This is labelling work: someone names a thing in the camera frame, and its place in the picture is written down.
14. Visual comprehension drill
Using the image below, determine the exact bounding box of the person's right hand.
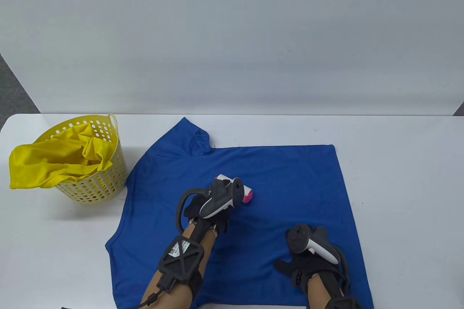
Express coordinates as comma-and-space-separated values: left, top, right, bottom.
274, 251, 344, 288

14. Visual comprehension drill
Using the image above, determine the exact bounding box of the person's left hand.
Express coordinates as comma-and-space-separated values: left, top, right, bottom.
183, 193, 233, 233

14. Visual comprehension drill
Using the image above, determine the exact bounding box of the pink lint roller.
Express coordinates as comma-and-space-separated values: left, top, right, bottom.
214, 175, 253, 204

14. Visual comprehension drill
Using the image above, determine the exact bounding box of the blue t-shirt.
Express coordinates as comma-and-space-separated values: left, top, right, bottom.
105, 117, 374, 309

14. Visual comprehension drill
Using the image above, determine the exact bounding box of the yellow t-shirt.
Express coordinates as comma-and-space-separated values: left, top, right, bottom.
9, 123, 115, 190

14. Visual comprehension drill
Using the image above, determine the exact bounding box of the person's right forearm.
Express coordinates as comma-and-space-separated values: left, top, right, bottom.
306, 273, 343, 309

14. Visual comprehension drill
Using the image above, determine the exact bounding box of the person's left forearm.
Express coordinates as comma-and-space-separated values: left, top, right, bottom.
141, 223, 219, 309

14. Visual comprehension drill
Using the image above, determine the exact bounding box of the grey left hand controller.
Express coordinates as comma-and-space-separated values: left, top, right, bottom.
176, 178, 243, 233

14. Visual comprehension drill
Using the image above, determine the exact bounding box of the grey hand controller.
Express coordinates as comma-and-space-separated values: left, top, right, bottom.
286, 224, 351, 293
176, 178, 243, 233

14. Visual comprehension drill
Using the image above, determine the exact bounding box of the grey right hand controller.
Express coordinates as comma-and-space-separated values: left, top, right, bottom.
286, 224, 351, 293

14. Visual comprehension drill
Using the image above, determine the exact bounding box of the yellow perforated plastic basket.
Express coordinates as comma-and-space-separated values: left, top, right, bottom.
33, 114, 128, 205

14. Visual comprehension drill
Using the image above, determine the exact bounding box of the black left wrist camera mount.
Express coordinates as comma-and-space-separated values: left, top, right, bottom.
132, 235, 206, 309

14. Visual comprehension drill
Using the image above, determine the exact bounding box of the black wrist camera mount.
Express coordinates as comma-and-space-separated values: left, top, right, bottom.
132, 235, 206, 309
324, 296, 363, 309

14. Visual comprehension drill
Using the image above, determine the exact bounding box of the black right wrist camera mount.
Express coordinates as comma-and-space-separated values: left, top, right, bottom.
324, 296, 363, 309

